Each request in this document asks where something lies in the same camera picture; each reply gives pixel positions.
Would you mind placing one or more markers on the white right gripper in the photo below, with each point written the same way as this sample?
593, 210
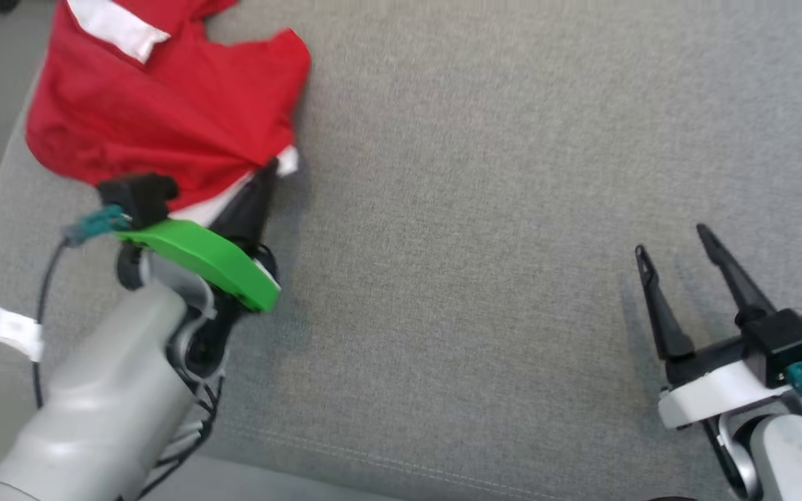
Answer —
714, 390

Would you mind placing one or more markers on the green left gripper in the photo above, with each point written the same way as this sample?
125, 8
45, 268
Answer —
199, 250

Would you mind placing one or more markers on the red white jersey garment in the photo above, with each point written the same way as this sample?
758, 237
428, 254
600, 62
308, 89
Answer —
157, 97

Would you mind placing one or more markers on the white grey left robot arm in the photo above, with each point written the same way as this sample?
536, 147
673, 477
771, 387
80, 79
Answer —
108, 390

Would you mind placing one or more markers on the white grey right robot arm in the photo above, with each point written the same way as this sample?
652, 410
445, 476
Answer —
791, 459

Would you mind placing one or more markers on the grey fabric sofa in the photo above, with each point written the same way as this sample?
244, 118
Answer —
477, 209

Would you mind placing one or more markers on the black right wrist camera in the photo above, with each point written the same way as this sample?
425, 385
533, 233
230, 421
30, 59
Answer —
780, 341

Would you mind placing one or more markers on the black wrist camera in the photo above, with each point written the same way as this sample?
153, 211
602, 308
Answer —
780, 341
140, 198

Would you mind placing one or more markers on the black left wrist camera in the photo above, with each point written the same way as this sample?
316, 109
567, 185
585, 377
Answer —
140, 198

